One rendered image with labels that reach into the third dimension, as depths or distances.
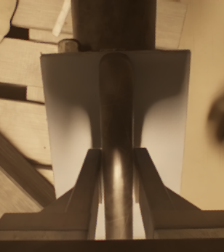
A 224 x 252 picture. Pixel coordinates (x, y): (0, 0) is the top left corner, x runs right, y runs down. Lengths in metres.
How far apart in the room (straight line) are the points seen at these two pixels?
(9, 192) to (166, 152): 0.38
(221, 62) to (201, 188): 0.43
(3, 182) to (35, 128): 0.14
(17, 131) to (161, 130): 0.40
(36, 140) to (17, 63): 0.19
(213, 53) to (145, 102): 0.49
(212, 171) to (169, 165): 0.54
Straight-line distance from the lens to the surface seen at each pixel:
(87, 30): 0.21
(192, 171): 0.70
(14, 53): 0.50
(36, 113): 0.49
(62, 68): 0.18
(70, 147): 0.19
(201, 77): 0.63
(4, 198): 0.50
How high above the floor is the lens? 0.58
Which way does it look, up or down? 76 degrees down
